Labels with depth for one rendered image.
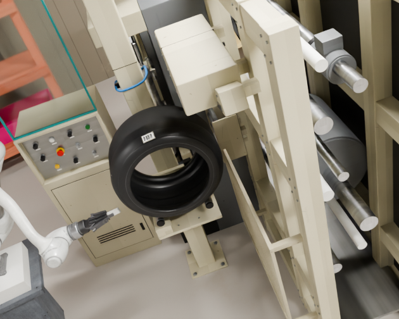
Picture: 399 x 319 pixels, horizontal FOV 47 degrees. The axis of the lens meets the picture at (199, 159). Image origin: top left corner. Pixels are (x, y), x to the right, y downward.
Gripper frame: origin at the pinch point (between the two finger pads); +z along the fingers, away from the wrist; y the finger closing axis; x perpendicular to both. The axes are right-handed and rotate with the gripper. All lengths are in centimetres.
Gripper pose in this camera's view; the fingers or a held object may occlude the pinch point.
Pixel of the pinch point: (113, 212)
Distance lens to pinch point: 254.3
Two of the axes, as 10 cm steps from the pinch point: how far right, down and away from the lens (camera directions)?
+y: -2.1, -5.8, 7.9
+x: 3.9, 6.9, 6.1
